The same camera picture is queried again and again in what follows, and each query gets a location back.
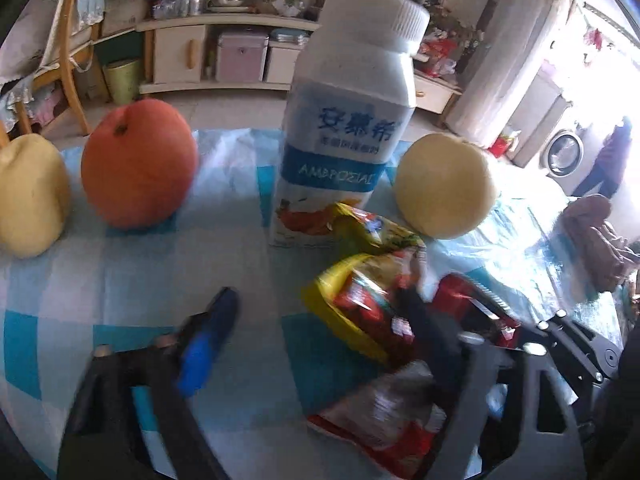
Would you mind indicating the yellow pear right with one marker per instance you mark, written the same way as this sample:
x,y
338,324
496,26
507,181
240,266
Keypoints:
x,y
443,186

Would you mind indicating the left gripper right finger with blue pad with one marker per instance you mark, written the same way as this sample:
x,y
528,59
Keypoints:
x,y
504,405

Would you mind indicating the pink storage box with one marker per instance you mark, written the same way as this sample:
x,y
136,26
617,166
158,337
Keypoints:
x,y
241,56

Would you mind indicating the green waste bin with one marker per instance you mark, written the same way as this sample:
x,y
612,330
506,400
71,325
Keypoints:
x,y
123,80

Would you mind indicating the yellow pear left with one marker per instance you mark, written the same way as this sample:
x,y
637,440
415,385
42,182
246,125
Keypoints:
x,y
35,196

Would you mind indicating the cream tv cabinet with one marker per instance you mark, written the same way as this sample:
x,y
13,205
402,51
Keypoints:
x,y
180,54

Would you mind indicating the upright white yogurt bottle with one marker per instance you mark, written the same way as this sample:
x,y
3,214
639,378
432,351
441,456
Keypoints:
x,y
351,99

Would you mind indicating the white washing machine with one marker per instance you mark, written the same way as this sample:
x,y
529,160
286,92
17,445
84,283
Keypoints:
x,y
570,155

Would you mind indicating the blue white checkered tablecloth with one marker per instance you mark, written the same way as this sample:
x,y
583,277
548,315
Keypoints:
x,y
99,286

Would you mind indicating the red apple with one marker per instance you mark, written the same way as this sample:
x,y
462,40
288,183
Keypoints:
x,y
139,164

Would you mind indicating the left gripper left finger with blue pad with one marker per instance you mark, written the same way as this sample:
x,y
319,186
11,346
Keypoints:
x,y
103,438

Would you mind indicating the yellow red snack bag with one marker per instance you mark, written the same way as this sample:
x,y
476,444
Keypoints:
x,y
354,298

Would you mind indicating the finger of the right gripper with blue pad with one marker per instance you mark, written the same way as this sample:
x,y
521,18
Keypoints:
x,y
577,352

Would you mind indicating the yellow pear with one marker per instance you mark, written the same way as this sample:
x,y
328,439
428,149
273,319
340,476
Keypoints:
x,y
35,196
443,186

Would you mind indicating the wooden chair with cloths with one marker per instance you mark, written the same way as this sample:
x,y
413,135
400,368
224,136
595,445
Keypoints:
x,y
51,40

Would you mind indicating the red crumpled snack bag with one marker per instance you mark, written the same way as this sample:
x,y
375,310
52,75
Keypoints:
x,y
395,418

